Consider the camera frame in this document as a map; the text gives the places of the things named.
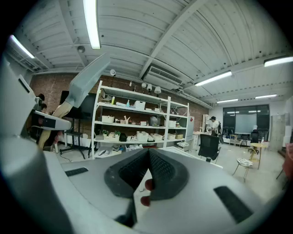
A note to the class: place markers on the black wheeled screen stand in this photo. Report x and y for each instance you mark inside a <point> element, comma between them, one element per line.
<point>74,134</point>

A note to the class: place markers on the white refrigerator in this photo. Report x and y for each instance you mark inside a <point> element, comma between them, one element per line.
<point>190,128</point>

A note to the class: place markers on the long ceiling tube light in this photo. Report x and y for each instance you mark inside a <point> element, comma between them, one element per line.
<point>278,61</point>
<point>227,100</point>
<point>21,46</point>
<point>213,78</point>
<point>92,22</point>
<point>266,96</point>

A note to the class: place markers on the round yellow table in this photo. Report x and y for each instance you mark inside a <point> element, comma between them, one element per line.
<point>258,145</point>

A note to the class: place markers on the metal chair with patterned cushion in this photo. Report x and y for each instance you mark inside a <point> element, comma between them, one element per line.
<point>244,161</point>

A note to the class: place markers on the grey metal locker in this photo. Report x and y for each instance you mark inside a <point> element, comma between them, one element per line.
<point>277,132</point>

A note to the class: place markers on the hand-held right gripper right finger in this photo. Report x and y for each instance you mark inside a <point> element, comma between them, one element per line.
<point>171,176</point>

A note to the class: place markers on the white slatted storage basket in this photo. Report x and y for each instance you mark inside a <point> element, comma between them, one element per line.
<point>139,104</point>
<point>142,136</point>

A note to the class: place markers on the white metal shelving unit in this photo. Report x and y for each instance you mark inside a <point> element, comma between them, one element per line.
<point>167,128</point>

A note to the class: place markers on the white desk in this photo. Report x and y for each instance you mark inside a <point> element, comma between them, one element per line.
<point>176,152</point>

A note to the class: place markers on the red chair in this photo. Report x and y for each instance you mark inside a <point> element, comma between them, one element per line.
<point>288,160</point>

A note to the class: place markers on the white tub basket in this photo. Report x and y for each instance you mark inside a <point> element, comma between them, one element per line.
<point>107,118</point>

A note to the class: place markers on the black mesh office chair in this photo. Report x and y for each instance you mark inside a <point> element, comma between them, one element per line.
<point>254,137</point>

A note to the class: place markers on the white shade lamp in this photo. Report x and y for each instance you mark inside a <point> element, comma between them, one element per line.
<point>157,89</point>

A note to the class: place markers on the black screen on stand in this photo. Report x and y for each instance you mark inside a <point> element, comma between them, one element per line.
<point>88,106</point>

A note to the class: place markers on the white spot lamp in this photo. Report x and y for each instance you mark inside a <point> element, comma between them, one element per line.
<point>112,72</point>

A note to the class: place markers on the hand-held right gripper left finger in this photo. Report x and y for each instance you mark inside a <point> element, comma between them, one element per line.
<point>119,180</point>

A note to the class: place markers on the white ceiling air conditioner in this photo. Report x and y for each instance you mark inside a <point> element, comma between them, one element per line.
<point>163,76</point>

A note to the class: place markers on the white projection screen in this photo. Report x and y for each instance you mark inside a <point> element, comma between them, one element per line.
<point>245,123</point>

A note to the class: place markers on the dome ceiling camera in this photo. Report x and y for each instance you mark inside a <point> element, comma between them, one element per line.
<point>81,49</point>

